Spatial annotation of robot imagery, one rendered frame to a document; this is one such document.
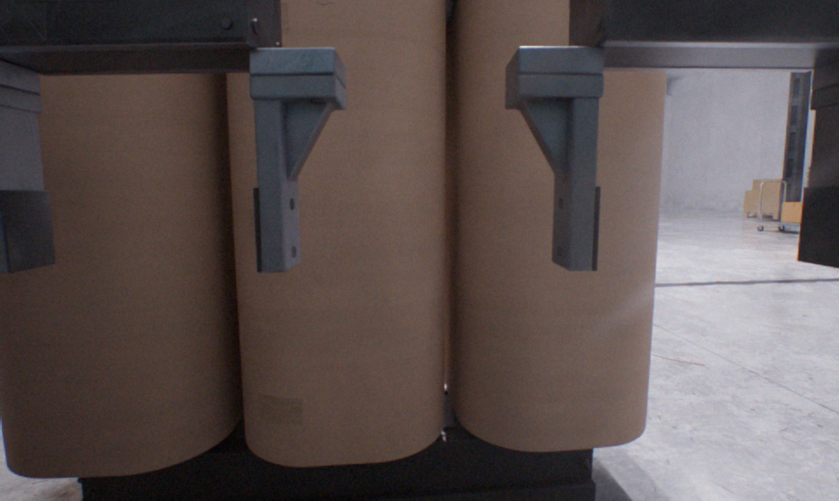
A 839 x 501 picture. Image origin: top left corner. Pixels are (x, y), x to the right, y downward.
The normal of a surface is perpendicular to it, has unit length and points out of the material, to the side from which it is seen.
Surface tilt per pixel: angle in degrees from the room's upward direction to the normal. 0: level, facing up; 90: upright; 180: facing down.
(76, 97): 90
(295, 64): 90
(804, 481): 0
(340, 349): 90
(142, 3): 90
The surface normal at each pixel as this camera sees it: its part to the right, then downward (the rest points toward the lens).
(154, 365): 0.51, 0.09
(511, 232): -0.43, 0.10
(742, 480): 0.00, -0.99
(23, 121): 1.00, 0.00
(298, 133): 0.00, 0.11
